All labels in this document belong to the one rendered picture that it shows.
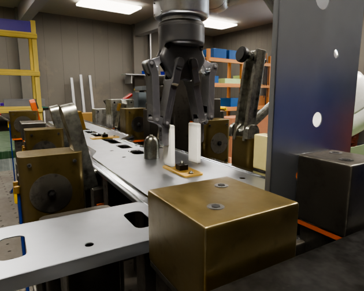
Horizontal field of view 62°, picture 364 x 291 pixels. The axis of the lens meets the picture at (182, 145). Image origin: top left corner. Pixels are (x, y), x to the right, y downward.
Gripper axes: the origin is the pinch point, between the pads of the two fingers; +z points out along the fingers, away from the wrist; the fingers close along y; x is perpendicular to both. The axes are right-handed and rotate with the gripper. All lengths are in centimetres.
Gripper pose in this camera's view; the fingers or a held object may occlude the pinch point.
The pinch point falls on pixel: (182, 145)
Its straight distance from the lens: 52.3
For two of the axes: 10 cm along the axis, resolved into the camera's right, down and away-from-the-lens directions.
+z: 0.1, 9.9, 1.7
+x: 5.1, 1.4, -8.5
